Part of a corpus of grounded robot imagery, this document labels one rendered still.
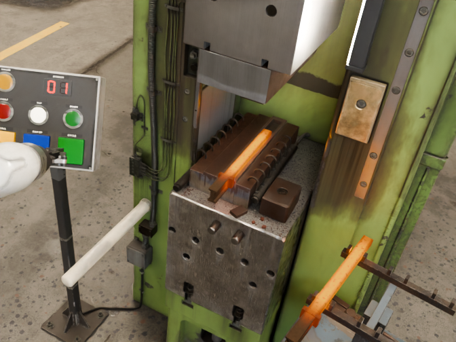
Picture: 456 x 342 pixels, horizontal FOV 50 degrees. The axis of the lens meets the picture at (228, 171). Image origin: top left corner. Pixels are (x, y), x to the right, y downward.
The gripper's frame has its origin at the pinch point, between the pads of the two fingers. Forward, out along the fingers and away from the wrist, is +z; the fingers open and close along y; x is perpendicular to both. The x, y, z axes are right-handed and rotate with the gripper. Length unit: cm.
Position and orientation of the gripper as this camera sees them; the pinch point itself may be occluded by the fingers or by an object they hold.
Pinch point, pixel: (56, 154)
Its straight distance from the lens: 139.7
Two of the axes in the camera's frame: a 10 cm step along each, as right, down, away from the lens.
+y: 9.9, 1.0, 0.4
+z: -0.3, -1.2, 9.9
